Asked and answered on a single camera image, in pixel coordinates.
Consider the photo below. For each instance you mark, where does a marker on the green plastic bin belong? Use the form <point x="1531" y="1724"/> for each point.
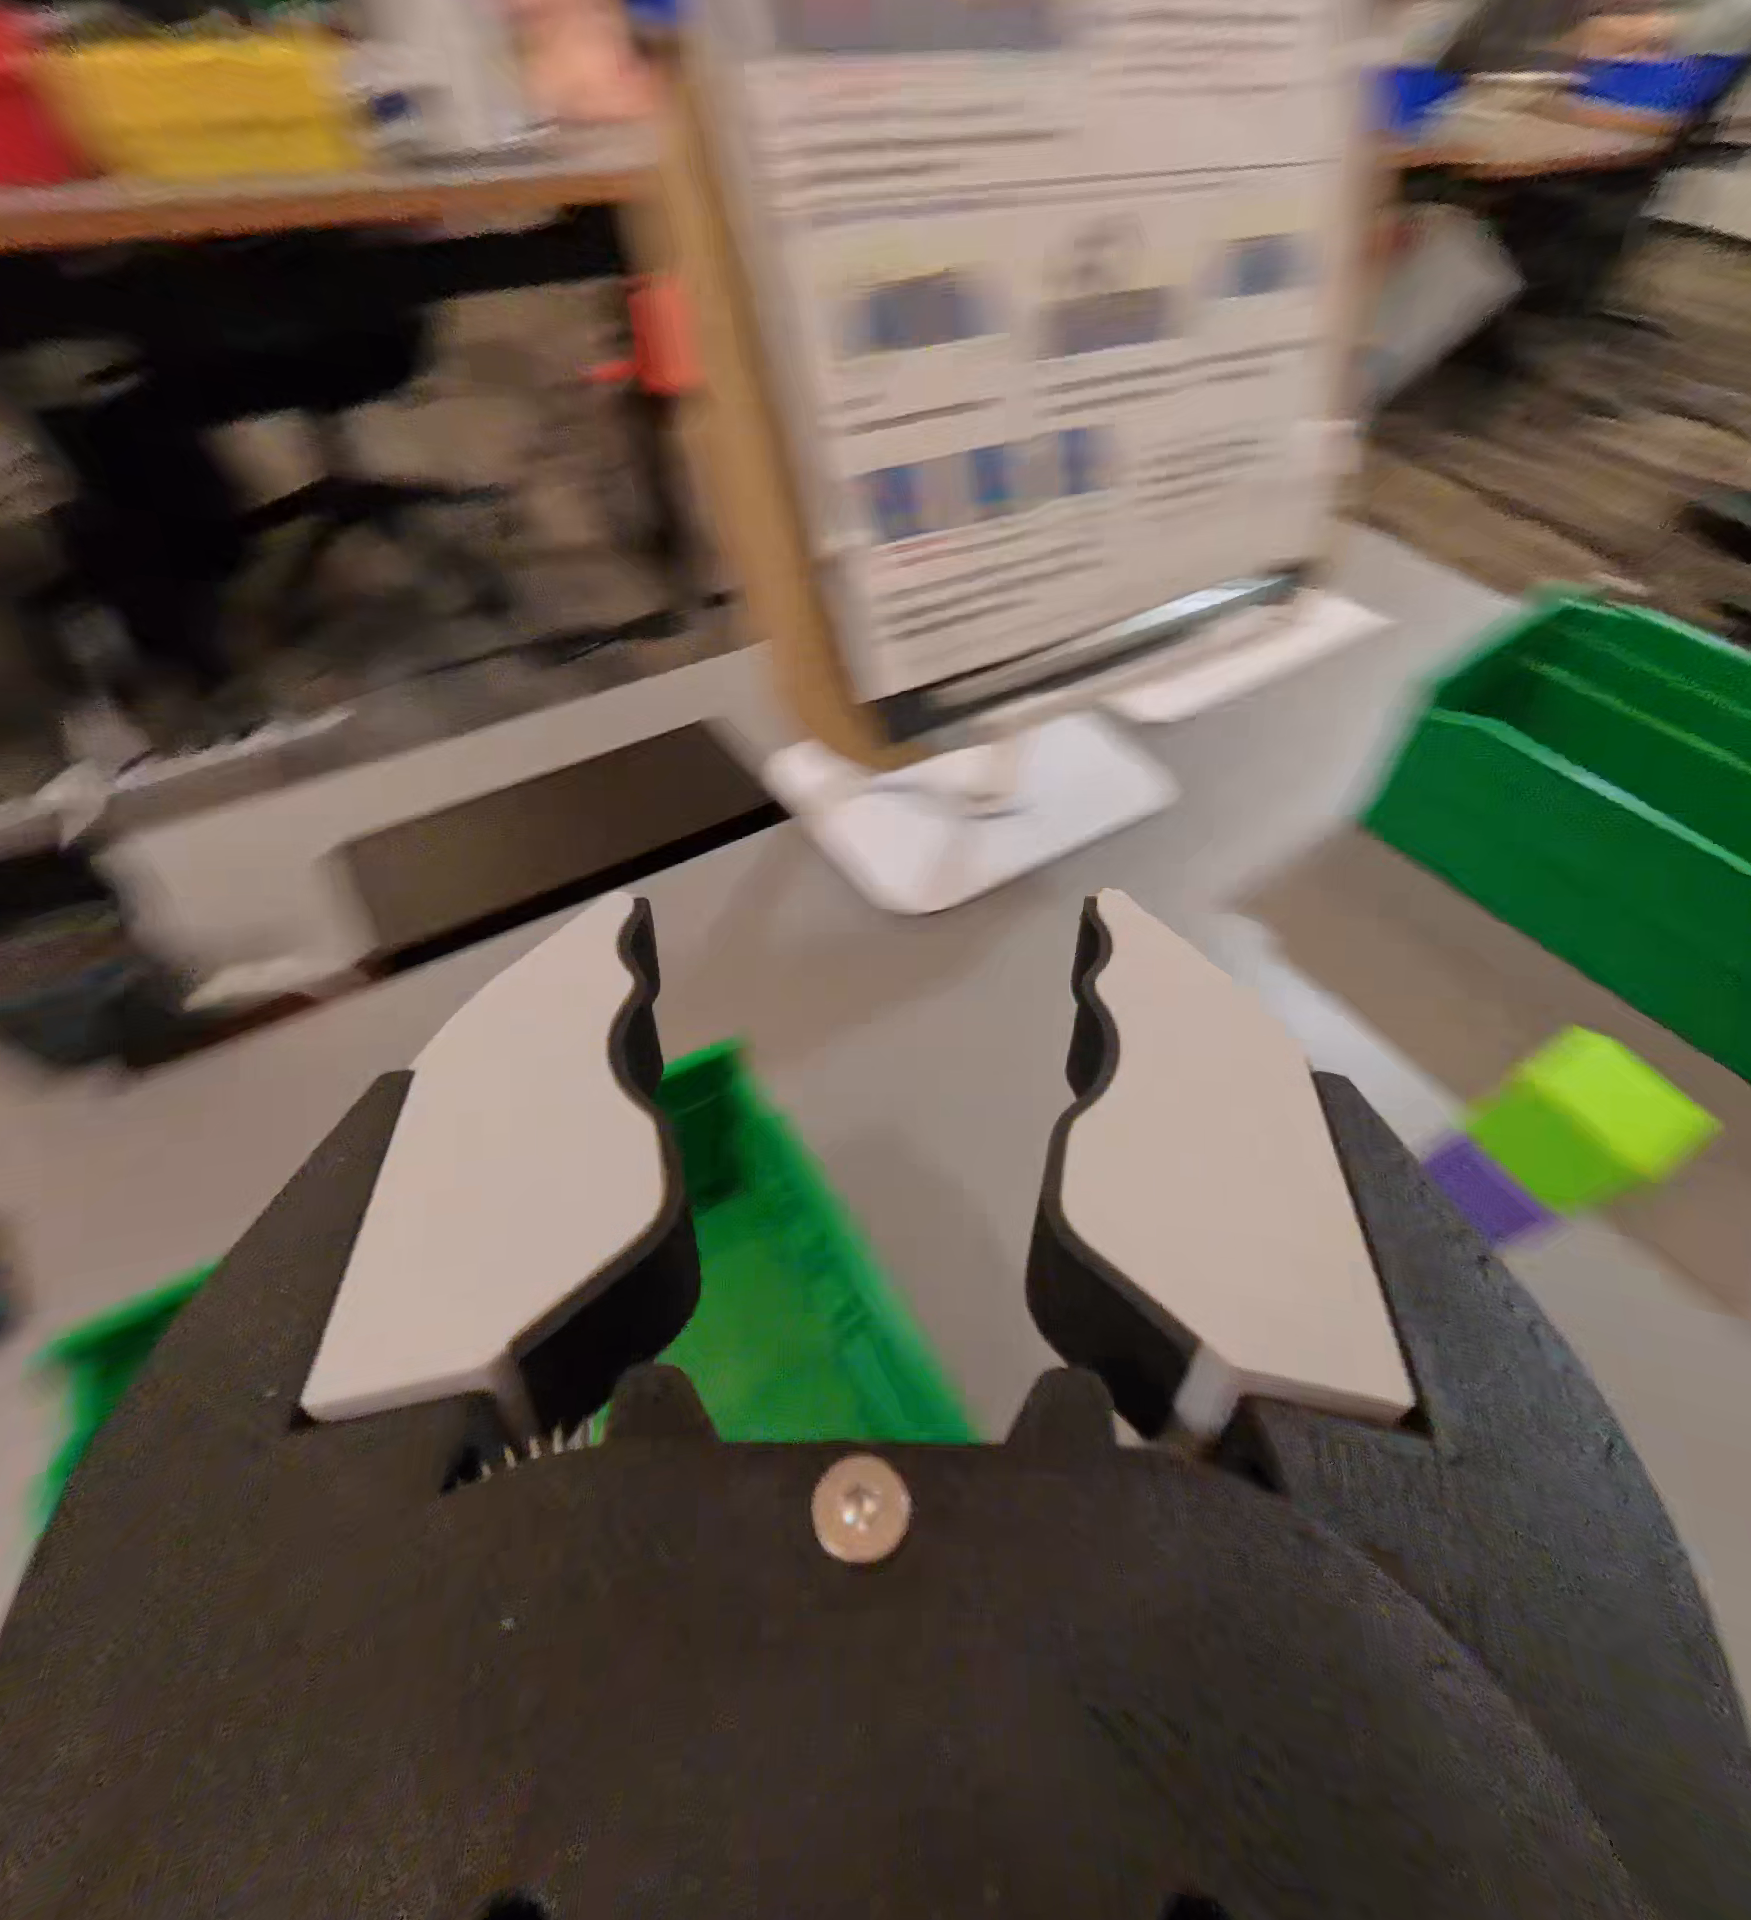
<point x="1639" y="840"/>
<point x="798" y="1274"/>

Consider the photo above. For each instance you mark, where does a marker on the orange traffic cone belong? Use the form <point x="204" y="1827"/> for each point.
<point x="652" y="338"/>

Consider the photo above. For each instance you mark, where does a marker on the printed instruction sheet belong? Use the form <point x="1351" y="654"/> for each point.
<point x="1055" y="331"/>

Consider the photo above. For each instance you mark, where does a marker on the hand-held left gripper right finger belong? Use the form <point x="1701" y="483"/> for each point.
<point x="1237" y="1201"/>

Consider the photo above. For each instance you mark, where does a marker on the purple cube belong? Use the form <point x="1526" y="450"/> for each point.
<point x="1481" y="1189"/>

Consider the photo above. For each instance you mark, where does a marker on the grey desk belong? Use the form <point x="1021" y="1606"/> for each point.
<point x="890" y="990"/>

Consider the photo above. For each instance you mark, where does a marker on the lime green cube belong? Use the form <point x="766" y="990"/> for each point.
<point x="1594" y="1119"/>

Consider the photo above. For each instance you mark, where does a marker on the yellow plastic bin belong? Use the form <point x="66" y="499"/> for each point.
<point x="200" y="106"/>

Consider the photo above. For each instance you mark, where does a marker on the background office desk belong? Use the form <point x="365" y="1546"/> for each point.
<point x="215" y="210"/>

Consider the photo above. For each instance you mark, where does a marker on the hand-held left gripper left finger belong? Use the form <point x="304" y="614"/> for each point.
<point x="501" y="1201"/>

